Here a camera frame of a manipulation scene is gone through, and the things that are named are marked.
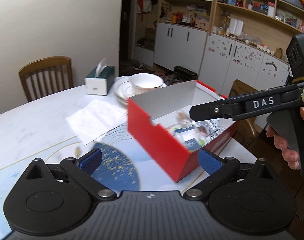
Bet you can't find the green white tissue box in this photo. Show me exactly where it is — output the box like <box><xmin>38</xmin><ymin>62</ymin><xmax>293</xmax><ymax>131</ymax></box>
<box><xmin>85</xmin><ymin>58</ymin><xmax>115</xmax><ymax>96</ymax></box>

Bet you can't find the white bowl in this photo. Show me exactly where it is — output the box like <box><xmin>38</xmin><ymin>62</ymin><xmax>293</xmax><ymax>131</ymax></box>
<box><xmin>130</xmin><ymin>73</ymin><xmax>164</xmax><ymax>92</ymax></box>

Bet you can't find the silver foil sachet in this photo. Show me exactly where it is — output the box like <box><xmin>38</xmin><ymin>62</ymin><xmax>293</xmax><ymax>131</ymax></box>
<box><xmin>195</xmin><ymin>119</ymin><xmax>224</xmax><ymax>140</ymax></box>

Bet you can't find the white plate stack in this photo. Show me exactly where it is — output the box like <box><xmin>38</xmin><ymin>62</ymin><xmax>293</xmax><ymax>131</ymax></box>
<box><xmin>114</xmin><ymin>76</ymin><xmax>167</xmax><ymax>105</ymax></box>

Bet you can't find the person's right hand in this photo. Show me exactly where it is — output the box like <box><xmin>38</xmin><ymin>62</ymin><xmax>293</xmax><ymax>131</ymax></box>
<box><xmin>267</xmin><ymin>107</ymin><xmax>304</xmax><ymax>171</ymax></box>

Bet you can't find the wooden wall shelf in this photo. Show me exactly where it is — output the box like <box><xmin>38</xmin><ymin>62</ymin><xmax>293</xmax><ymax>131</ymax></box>
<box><xmin>167</xmin><ymin>0</ymin><xmax>304</xmax><ymax>50</ymax></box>

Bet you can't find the red white cardboard box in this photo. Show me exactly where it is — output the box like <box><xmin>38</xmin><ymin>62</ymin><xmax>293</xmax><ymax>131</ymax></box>
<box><xmin>127</xmin><ymin>80</ymin><xmax>221</xmax><ymax>183</ymax></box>

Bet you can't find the white lower cabinet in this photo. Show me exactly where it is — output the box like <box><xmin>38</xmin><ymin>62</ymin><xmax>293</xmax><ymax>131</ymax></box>
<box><xmin>154</xmin><ymin>23</ymin><xmax>291</xmax><ymax>95</ymax></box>

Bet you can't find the white paper napkin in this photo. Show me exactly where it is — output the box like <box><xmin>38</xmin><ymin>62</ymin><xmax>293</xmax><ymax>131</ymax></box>
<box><xmin>66</xmin><ymin>100</ymin><xmax>127</xmax><ymax>145</ymax></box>

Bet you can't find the black shoe rack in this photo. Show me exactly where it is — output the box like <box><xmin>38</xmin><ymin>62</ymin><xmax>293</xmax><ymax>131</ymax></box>
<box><xmin>174</xmin><ymin>66</ymin><xmax>198</xmax><ymax>82</ymax></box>

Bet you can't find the light blue small carton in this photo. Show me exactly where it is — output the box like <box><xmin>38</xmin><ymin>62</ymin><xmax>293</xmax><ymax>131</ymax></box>
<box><xmin>173</xmin><ymin>127</ymin><xmax>207</xmax><ymax>152</ymax></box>

